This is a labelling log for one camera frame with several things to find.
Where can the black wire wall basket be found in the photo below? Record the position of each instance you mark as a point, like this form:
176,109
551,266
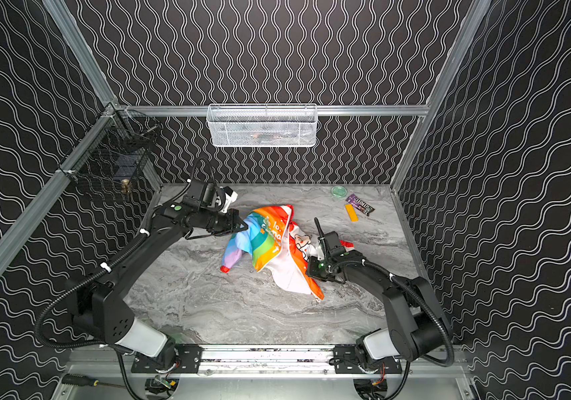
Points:
121,152

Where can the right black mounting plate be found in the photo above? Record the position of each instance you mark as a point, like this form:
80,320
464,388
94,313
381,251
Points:
353,359

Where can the black mounting plate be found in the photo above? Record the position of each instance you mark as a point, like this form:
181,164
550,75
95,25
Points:
353,359
184,358

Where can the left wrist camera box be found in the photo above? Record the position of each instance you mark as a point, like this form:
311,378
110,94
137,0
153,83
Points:
212,197

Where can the yellow handled screwdriver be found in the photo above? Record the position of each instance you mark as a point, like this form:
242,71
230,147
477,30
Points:
86,381

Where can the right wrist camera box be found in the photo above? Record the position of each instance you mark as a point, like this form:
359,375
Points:
330,244

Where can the yellow rectangular block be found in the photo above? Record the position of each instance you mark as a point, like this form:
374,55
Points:
351,213

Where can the purple M&M's candy packet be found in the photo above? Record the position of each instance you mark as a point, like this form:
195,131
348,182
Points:
360,204

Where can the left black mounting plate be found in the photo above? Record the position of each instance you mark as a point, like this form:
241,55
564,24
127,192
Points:
184,358

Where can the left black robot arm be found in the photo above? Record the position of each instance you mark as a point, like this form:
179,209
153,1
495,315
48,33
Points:
97,304

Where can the rainbow cartoon kids jacket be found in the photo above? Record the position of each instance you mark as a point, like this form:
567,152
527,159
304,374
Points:
276,243

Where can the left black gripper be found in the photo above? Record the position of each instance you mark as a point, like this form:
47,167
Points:
233,222

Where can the green round plastic lid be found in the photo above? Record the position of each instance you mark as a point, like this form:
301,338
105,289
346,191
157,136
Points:
338,192

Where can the brass knob in basket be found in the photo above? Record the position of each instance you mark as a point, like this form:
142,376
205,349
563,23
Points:
126,187

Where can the white wire mesh basket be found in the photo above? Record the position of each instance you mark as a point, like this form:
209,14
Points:
245,125

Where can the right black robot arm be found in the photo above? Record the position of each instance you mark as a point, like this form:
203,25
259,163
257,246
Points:
416,326

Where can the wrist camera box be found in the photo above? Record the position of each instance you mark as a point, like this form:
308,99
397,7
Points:
330,244
212,197

